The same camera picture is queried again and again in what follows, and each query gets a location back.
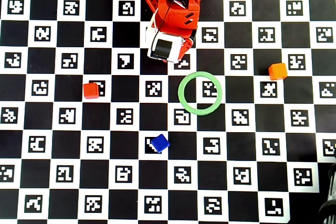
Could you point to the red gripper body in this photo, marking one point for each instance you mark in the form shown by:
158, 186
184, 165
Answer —
164, 48

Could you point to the orange cube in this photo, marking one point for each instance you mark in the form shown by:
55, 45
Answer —
277, 72

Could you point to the red cube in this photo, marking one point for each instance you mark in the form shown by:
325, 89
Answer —
91, 90

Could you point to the blue cube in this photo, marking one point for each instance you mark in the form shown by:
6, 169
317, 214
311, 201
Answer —
160, 143

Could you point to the black white marker mat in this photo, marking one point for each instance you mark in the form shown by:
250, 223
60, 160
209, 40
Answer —
68, 142

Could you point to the black tripod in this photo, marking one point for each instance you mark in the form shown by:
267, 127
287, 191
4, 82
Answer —
331, 182

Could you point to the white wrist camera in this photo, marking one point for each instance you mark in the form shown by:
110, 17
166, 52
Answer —
164, 48

